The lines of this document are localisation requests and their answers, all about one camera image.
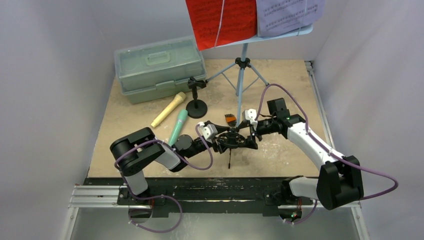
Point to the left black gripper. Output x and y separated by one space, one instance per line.
220 146

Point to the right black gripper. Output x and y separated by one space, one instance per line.
252 131

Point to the black tripod microphone stand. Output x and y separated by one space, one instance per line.
233 138

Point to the black round-base microphone stand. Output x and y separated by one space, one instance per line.
196 108

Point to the mint green microphone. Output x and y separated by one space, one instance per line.
180 121

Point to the cream yellow microphone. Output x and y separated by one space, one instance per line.
177 100

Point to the light blue music stand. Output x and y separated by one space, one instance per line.
239 88

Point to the red sheet music page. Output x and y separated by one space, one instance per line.
221 22

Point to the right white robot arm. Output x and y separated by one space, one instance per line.
340 179

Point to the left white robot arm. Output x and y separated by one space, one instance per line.
134 152

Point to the orange black hex key set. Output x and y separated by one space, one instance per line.
230 119

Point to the grey-green plastic toolbox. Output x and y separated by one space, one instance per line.
158 70

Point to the lavender sheet music page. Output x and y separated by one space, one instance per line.
278 17

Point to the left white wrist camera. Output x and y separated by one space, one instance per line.
209 131

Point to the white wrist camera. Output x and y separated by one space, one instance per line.
209 131
249 117

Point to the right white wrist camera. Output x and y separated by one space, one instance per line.
249 117

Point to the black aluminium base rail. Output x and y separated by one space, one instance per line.
203 195

